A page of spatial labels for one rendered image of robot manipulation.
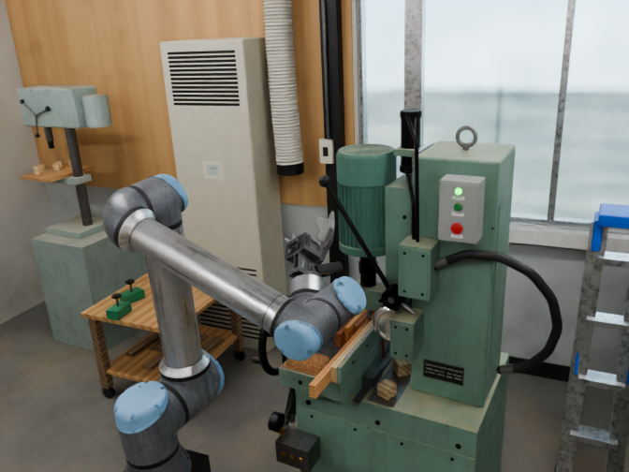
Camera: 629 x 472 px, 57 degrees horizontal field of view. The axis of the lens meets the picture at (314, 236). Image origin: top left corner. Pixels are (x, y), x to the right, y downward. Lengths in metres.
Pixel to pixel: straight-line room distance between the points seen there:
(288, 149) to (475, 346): 1.79
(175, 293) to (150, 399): 0.30
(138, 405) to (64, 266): 2.18
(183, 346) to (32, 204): 3.05
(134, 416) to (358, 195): 0.86
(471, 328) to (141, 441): 0.95
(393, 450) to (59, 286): 2.59
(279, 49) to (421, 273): 1.83
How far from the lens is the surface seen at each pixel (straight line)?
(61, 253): 3.76
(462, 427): 1.72
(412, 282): 1.57
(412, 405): 1.78
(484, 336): 1.67
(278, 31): 3.10
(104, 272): 3.75
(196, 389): 1.79
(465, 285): 1.62
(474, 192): 1.46
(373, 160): 1.63
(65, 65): 4.25
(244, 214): 3.26
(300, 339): 1.18
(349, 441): 1.91
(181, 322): 1.68
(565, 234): 3.04
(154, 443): 1.73
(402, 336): 1.64
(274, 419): 1.93
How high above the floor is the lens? 1.86
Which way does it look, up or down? 20 degrees down
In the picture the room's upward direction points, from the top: 3 degrees counter-clockwise
